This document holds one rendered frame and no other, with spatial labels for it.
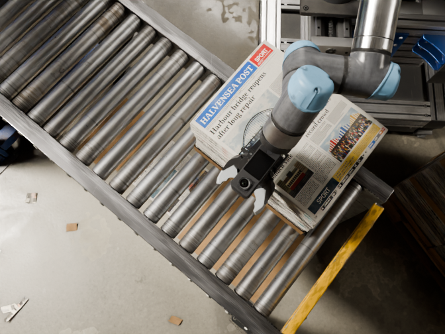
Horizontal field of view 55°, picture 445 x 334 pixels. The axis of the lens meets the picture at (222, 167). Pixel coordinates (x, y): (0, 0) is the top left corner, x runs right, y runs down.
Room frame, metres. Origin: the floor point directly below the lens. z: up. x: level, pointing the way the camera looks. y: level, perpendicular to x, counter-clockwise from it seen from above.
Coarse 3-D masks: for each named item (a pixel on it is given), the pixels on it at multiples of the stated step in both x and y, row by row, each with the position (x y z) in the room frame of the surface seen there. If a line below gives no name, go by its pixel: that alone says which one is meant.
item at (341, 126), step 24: (336, 96) 0.46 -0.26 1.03; (336, 120) 0.40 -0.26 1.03; (360, 120) 0.40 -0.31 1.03; (312, 144) 0.33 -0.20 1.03; (336, 144) 0.34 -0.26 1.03; (360, 144) 0.34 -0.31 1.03; (288, 168) 0.27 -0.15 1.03; (312, 168) 0.28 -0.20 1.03; (336, 168) 0.28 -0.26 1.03; (288, 192) 0.22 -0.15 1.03; (312, 192) 0.22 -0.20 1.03; (336, 192) 0.23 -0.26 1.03; (288, 216) 0.19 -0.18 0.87; (312, 216) 0.17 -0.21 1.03
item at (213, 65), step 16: (112, 0) 0.86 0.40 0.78; (128, 0) 0.85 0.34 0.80; (144, 16) 0.79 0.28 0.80; (160, 16) 0.80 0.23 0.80; (160, 32) 0.74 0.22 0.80; (176, 32) 0.74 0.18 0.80; (176, 48) 0.70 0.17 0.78; (192, 48) 0.69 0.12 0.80; (208, 64) 0.65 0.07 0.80; (224, 64) 0.65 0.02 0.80; (224, 80) 0.60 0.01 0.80; (368, 176) 0.34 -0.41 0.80; (368, 192) 0.29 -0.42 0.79; (384, 192) 0.29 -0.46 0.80; (368, 208) 0.27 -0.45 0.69
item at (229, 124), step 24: (264, 48) 0.57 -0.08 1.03; (240, 72) 0.50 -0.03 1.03; (264, 72) 0.51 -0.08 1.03; (216, 96) 0.44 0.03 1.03; (240, 96) 0.44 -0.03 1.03; (264, 96) 0.44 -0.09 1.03; (192, 120) 0.37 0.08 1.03; (216, 120) 0.38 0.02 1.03; (240, 120) 0.38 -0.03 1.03; (264, 120) 0.39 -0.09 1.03; (216, 144) 0.32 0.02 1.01; (240, 144) 0.32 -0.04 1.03
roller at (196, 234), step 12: (228, 192) 0.26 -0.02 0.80; (216, 204) 0.22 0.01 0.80; (228, 204) 0.22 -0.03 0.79; (204, 216) 0.19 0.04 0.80; (216, 216) 0.19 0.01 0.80; (192, 228) 0.15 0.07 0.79; (204, 228) 0.15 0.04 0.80; (180, 240) 0.12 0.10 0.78; (192, 240) 0.12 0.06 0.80; (192, 252) 0.09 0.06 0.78
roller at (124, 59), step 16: (144, 32) 0.74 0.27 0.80; (128, 48) 0.68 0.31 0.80; (144, 48) 0.69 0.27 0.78; (112, 64) 0.62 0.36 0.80; (128, 64) 0.64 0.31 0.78; (96, 80) 0.56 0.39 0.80; (112, 80) 0.58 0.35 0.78; (80, 96) 0.51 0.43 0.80; (96, 96) 0.52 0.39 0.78; (64, 112) 0.45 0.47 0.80; (80, 112) 0.47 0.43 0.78; (48, 128) 0.40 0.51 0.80; (64, 128) 0.41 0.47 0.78
